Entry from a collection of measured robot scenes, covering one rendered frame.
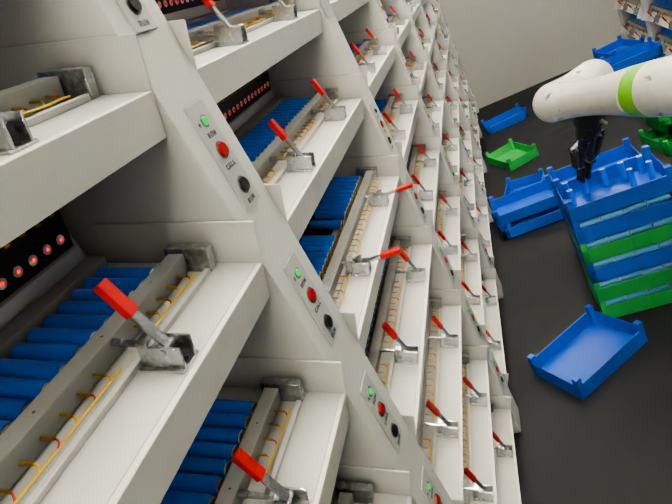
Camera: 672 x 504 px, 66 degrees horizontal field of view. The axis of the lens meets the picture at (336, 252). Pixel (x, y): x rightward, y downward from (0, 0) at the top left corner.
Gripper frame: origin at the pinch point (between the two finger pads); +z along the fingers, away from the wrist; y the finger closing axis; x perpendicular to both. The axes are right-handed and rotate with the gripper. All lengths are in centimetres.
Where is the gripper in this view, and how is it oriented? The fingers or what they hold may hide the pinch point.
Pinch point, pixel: (584, 171)
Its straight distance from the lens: 189.2
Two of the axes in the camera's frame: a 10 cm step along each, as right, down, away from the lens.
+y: 8.4, -5.3, 1.2
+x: -4.6, -5.8, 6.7
